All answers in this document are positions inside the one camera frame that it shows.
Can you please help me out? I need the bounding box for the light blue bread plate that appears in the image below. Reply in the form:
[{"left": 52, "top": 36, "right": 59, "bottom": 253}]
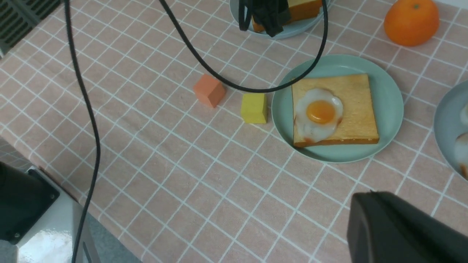
[{"left": 229, "top": 0, "right": 334, "bottom": 40}]

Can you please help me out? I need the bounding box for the toast slice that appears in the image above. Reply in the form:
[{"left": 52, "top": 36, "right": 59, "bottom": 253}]
[
  {"left": 291, "top": 73, "right": 380, "bottom": 148},
  {"left": 251, "top": 0, "right": 323, "bottom": 25}
]

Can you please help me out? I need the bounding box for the black left camera cable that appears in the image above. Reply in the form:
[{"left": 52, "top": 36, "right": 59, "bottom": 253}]
[{"left": 64, "top": 0, "right": 329, "bottom": 263}]

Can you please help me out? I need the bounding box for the grey-blue egg plate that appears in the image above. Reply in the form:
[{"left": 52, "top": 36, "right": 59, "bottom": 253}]
[{"left": 433, "top": 81, "right": 468, "bottom": 180}]

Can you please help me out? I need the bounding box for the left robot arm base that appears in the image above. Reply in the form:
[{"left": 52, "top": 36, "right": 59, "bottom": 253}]
[{"left": 0, "top": 163, "right": 101, "bottom": 263}]

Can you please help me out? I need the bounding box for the yellow cube block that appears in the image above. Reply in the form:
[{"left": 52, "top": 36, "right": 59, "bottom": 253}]
[{"left": 241, "top": 93, "right": 268, "bottom": 124}]

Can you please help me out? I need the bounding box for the black vent grille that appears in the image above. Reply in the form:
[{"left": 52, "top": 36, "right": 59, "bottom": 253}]
[{"left": 0, "top": 0, "right": 61, "bottom": 59}]

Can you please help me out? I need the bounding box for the orange fruit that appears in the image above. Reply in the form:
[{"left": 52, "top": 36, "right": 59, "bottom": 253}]
[{"left": 383, "top": 0, "right": 440, "bottom": 47}]

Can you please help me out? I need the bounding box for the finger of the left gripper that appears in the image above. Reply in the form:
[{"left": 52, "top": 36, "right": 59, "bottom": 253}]
[
  {"left": 238, "top": 0, "right": 252, "bottom": 31},
  {"left": 252, "top": 0, "right": 291, "bottom": 37}
]

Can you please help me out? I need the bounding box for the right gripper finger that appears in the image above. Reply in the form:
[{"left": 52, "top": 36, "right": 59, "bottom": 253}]
[{"left": 347, "top": 191, "right": 468, "bottom": 263}]

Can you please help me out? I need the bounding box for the orange cube block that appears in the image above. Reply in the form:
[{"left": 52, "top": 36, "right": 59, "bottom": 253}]
[{"left": 193, "top": 74, "right": 226, "bottom": 108}]

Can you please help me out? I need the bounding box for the fried egg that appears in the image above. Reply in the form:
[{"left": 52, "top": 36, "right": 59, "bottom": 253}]
[
  {"left": 292, "top": 88, "right": 344, "bottom": 148},
  {"left": 454, "top": 133, "right": 468, "bottom": 180},
  {"left": 459, "top": 104, "right": 468, "bottom": 127}
]

